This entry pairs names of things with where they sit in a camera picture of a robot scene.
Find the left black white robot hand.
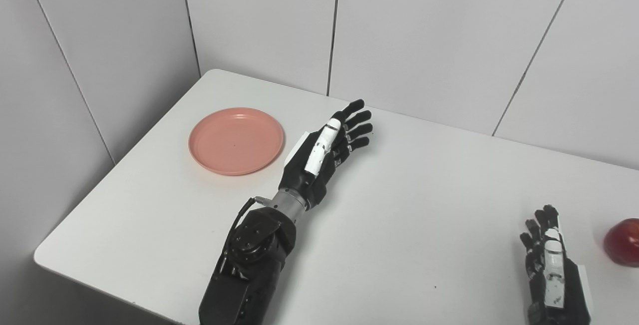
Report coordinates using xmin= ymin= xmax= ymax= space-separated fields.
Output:
xmin=278 ymin=99 xmax=373 ymax=211

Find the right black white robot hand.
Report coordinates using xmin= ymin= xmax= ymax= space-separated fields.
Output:
xmin=519 ymin=204 xmax=593 ymax=325

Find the red apple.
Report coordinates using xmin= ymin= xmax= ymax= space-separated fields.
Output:
xmin=603 ymin=218 xmax=639 ymax=268

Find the pink plastic plate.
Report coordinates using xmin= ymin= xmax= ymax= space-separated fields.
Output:
xmin=188 ymin=107 xmax=285 ymax=176

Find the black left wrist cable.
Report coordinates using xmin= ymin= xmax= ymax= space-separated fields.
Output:
xmin=224 ymin=196 xmax=270 ymax=266

